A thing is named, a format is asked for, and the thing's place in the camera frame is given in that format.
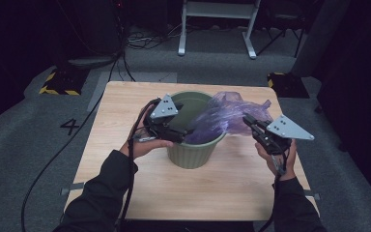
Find grey tape strip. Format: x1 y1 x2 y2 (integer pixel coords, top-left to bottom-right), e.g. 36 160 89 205
60 182 86 197
303 188 322 201

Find right hand-held gripper cable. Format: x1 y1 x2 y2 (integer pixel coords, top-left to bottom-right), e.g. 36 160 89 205
259 154 292 232

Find left hand-held gripper cable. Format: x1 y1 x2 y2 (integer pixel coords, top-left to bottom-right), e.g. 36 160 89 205
118 98 162 232

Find black yellow striped base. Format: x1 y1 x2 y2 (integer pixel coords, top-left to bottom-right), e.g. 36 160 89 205
38 67 90 97
267 72 310 99

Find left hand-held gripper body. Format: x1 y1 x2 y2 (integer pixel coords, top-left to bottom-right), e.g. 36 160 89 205
142 93 180 143

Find black tripod stand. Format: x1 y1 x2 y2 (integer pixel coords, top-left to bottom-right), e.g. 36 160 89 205
256 9 306 60

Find bundle of floor cables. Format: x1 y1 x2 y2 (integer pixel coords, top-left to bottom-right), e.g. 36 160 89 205
126 22 183 51

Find hand-held gripper cable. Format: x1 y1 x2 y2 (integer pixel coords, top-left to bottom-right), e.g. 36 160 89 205
259 154 292 232
118 98 162 232

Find person's left hand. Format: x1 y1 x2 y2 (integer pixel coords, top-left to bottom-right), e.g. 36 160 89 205
119 105 175 160

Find person's right hand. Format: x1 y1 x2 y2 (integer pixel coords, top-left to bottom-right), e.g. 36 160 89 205
254 138 298 182

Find long black floor cable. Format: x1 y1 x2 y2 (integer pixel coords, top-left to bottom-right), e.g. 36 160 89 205
20 47 128 232

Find grey column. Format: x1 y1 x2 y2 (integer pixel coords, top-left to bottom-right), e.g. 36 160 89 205
290 0 353 78

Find dark equipment stand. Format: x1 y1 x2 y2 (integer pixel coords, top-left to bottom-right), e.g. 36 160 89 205
53 0 125 70

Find purple plastic bag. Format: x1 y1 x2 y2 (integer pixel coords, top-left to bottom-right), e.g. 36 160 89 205
183 90 274 146

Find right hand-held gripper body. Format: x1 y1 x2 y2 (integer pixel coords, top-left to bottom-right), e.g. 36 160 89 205
253 113 316 157

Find white metal stand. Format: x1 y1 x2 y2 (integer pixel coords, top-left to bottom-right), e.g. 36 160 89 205
177 0 263 60

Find green plastic bucket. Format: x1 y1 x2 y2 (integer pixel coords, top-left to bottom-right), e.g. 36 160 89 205
166 90 228 170

